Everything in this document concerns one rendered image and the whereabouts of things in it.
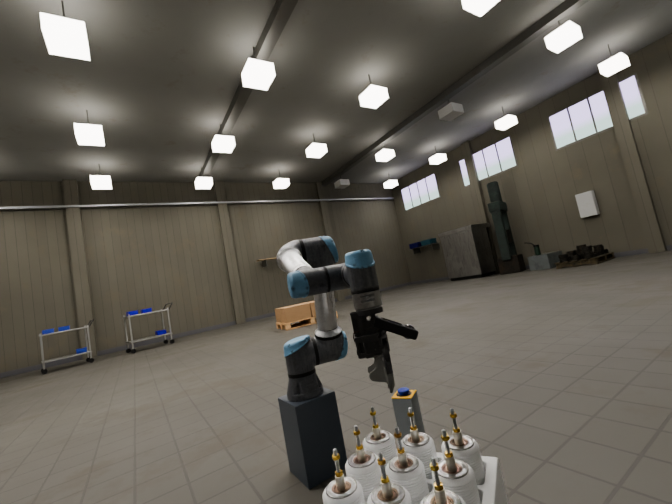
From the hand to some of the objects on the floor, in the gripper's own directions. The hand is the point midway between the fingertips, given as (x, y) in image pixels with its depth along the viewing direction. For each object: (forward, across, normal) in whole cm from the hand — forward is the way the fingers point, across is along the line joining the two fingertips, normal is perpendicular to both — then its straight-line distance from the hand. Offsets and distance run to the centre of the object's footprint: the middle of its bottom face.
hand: (392, 384), depth 84 cm
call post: (+45, -30, +5) cm, 54 cm away
